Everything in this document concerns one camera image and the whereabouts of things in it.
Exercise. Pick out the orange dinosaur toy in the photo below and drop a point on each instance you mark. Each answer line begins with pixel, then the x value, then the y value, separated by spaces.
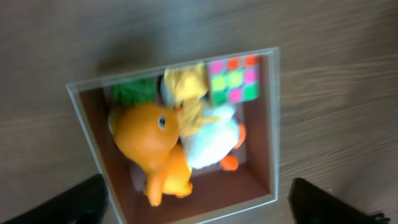
pixel 148 135

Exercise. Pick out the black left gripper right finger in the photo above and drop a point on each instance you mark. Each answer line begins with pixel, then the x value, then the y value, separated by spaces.
pixel 312 205

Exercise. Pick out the multicolour puzzle cube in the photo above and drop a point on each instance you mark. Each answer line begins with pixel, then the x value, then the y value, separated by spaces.
pixel 234 79

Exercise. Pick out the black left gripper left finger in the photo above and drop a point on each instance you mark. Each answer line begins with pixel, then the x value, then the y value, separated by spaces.
pixel 83 203

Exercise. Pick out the white duck toy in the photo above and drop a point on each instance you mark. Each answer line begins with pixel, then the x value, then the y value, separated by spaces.
pixel 208 133

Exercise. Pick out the green round disc toy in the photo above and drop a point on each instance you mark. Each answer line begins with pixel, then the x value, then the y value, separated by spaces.
pixel 133 93

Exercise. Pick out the white cardboard box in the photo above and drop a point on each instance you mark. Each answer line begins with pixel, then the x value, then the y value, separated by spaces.
pixel 216 193

